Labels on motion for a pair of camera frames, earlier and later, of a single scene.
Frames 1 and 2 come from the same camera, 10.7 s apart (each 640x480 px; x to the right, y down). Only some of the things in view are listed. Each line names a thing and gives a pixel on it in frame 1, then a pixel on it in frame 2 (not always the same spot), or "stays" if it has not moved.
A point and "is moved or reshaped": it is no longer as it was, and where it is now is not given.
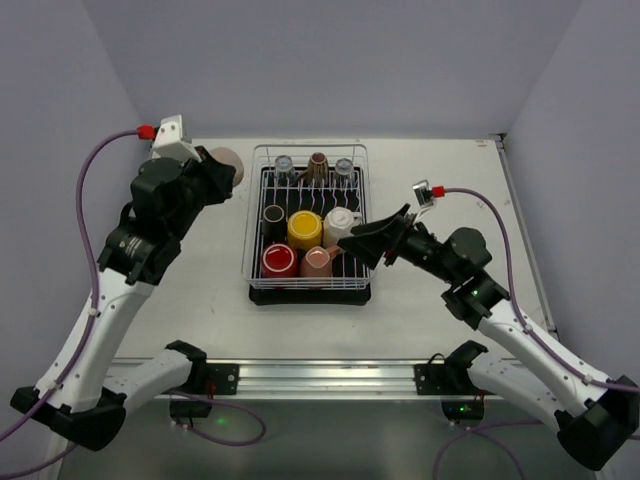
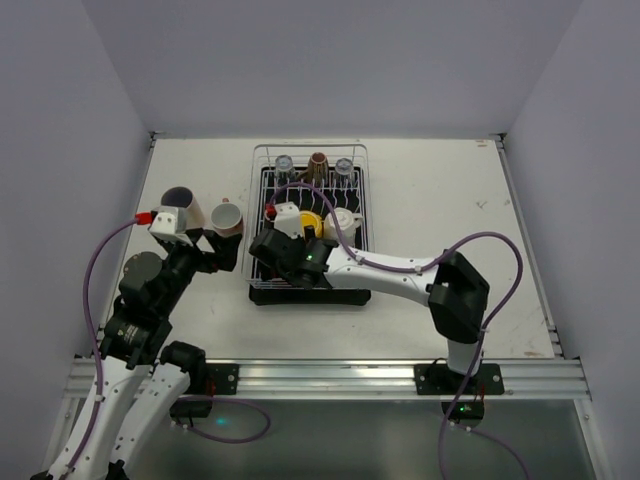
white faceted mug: [337, 224] stays
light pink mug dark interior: [229, 157] is moved or reshaped
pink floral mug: [317, 262] → [226, 218]
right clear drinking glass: [344, 174] stays
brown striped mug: [318, 170] stays
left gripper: [211, 175] → [198, 245]
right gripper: [397, 240] → [267, 248]
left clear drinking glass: [284, 174] stays
